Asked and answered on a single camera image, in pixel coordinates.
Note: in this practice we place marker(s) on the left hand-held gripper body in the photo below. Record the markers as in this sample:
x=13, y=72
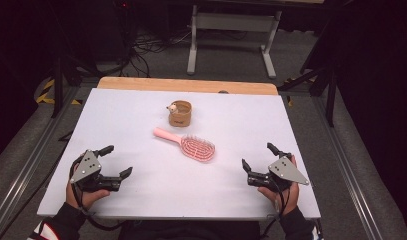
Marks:
x=87, y=166

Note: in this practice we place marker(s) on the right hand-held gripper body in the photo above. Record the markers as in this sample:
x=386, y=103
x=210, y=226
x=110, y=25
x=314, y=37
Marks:
x=286, y=171

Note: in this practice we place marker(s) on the pink hairbrush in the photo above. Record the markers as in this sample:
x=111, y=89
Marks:
x=197, y=149

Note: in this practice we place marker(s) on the wooden cup with animal figure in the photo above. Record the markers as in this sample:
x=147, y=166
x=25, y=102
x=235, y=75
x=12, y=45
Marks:
x=180, y=116

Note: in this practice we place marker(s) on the person's right hand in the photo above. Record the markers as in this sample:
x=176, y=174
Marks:
x=287, y=198

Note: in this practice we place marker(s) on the person's left hand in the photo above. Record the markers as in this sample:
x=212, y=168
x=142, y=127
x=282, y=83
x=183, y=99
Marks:
x=87, y=197

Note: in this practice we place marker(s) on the yellow black floor tape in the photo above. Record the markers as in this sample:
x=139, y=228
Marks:
x=46, y=93
x=289, y=100

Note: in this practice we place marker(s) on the white board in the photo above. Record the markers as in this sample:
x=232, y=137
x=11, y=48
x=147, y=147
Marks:
x=177, y=186

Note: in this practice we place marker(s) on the black metal stand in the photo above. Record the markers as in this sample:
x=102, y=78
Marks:
x=59, y=86
x=329, y=96

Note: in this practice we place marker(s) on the wooden table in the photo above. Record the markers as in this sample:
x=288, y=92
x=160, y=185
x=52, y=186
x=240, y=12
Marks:
x=191, y=85

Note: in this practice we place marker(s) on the aluminium rail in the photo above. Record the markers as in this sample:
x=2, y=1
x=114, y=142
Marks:
x=27, y=166
x=351, y=173

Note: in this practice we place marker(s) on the grey metal stand frame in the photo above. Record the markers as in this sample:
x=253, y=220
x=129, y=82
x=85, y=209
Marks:
x=236, y=21

